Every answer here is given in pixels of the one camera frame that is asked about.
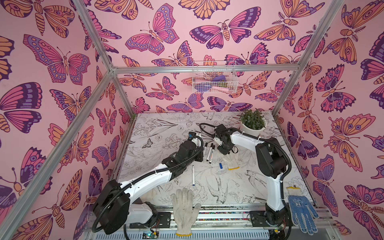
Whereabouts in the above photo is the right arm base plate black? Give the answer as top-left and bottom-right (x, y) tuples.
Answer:
(249, 211), (271, 227)

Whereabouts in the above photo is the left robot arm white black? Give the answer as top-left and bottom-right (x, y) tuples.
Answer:
(92, 136), (204, 235)

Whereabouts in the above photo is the white glove on table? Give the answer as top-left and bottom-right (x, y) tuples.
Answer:
(223, 153), (239, 171)

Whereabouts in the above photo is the white glove front centre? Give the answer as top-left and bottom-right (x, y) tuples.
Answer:
(171, 188), (201, 237)

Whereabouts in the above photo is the blue dotted glove right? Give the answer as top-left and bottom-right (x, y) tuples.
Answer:
(287, 187), (319, 236)

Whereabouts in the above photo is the green circuit board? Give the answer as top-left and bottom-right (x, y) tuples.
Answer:
(142, 231), (159, 240)

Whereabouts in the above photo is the white wire basket on wall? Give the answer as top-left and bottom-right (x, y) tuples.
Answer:
(191, 64), (239, 95)

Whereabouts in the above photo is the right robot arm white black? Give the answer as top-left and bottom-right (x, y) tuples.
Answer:
(214, 125), (292, 226)

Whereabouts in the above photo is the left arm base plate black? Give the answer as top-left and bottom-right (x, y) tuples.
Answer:
(129, 212), (171, 229)

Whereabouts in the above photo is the white potted green plant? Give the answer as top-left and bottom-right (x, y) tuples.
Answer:
(240, 110), (267, 136)

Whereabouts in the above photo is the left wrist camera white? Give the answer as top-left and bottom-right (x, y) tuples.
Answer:
(188, 132), (201, 145)

